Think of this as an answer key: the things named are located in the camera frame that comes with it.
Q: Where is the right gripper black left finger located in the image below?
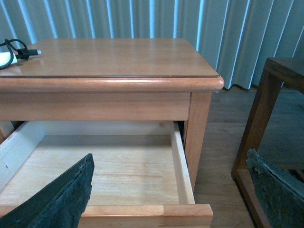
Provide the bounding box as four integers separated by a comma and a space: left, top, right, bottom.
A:
0, 153, 95, 228

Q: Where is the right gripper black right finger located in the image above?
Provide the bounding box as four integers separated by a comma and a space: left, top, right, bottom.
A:
247, 149, 304, 228

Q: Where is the wooden drawer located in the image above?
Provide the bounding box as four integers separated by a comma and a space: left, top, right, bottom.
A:
0, 121, 213, 228

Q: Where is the black charger cable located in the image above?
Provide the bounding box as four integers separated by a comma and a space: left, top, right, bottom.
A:
0, 38, 42, 70

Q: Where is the white charger block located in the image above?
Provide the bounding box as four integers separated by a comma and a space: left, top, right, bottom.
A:
0, 52, 17, 69

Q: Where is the dark wooden side table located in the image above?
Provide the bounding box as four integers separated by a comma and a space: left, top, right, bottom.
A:
231, 57, 304, 228

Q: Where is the light wooden nightstand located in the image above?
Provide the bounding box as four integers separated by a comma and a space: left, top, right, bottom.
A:
0, 38, 224, 184

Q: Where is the pale pleated curtain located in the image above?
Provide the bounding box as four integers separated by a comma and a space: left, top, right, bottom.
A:
0, 0, 304, 89

